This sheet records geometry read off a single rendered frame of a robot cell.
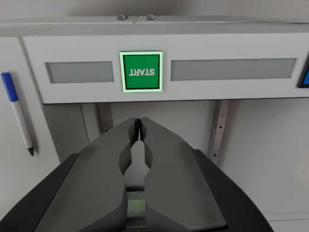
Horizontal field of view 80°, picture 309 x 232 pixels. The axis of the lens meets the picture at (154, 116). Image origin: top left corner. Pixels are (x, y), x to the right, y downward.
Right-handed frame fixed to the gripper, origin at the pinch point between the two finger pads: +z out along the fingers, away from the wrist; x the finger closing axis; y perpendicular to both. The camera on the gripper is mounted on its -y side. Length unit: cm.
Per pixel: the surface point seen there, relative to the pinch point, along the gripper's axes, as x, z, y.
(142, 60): 0.1, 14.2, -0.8
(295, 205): 56, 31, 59
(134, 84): -1.1, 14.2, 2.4
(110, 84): -4.6, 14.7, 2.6
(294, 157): 44, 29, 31
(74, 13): -39, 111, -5
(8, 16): -76, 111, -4
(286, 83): 21.6, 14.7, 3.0
